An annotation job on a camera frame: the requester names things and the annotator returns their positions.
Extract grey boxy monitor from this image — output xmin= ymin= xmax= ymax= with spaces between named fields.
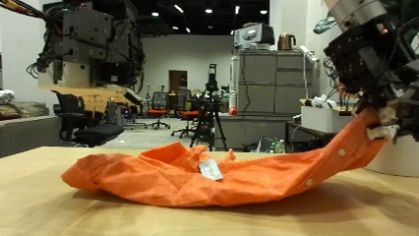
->
xmin=233 ymin=23 xmax=277 ymax=51

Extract white storage box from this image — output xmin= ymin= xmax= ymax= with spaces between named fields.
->
xmin=299 ymin=105 xmax=355 ymax=134

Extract brown door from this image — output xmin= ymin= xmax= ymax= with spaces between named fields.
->
xmin=168 ymin=69 xmax=189 ymax=94

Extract black camera tripod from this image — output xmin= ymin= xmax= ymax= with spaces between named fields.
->
xmin=190 ymin=63 xmax=228 ymax=151

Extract grey sofa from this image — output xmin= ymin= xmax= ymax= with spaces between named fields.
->
xmin=0 ymin=114 xmax=63 ymax=158

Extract orange seat office chair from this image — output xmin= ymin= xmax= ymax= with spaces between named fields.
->
xmin=144 ymin=91 xmax=172 ymax=131
xmin=170 ymin=109 xmax=201 ymax=139

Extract dark side table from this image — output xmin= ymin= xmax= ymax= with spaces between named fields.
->
xmin=286 ymin=120 xmax=339 ymax=153

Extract black office chair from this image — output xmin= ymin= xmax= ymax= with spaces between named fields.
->
xmin=51 ymin=89 xmax=127 ymax=148

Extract brown sofa cushion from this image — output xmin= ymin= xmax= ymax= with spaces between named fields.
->
xmin=0 ymin=101 xmax=49 ymax=121

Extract white round plant pot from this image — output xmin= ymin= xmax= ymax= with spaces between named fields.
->
xmin=365 ymin=134 xmax=419 ymax=178

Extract grey filing cabinet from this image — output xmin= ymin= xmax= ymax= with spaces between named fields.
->
xmin=237 ymin=49 xmax=319 ymax=117

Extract copper electric kettle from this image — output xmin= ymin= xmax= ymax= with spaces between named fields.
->
xmin=278 ymin=32 xmax=298 ymax=52

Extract orange shirt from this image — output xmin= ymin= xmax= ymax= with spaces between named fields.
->
xmin=60 ymin=106 xmax=387 ymax=208

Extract low grey counter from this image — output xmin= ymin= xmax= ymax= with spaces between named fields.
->
xmin=213 ymin=112 xmax=302 ymax=151

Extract white plastic bags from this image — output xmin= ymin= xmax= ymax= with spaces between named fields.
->
xmin=310 ymin=94 xmax=338 ymax=110

